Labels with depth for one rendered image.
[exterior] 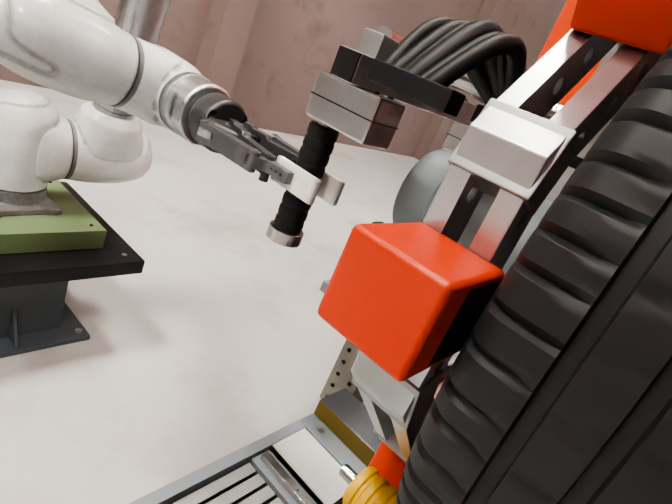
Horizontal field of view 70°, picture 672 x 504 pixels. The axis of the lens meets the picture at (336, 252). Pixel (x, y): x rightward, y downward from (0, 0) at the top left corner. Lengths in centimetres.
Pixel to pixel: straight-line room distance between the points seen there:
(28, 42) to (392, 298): 52
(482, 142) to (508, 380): 16
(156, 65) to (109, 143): 65
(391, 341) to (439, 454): 9
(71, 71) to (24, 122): 64
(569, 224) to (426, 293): 8
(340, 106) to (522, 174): 24
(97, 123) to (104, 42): 67
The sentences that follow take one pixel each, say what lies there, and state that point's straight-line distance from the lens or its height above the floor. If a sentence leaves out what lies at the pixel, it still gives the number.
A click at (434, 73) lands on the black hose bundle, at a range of 45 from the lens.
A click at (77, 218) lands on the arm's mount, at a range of 143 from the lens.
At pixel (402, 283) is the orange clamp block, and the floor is 87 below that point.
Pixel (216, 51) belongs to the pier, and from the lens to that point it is 452.
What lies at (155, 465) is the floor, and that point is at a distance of 129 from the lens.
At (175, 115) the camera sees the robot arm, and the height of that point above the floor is 82.
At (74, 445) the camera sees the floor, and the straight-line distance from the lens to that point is 130.
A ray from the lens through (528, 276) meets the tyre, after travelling 29.
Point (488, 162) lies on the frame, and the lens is 35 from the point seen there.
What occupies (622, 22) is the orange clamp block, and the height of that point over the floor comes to 106.
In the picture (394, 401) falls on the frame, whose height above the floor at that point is 74.
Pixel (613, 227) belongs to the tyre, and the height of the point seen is 94.
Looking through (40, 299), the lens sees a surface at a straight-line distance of 151.
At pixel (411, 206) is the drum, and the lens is 61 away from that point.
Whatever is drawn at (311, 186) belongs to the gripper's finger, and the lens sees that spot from 54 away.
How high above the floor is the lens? 97
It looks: 21 degrees down
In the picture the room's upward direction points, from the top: 23 degrees clockwise
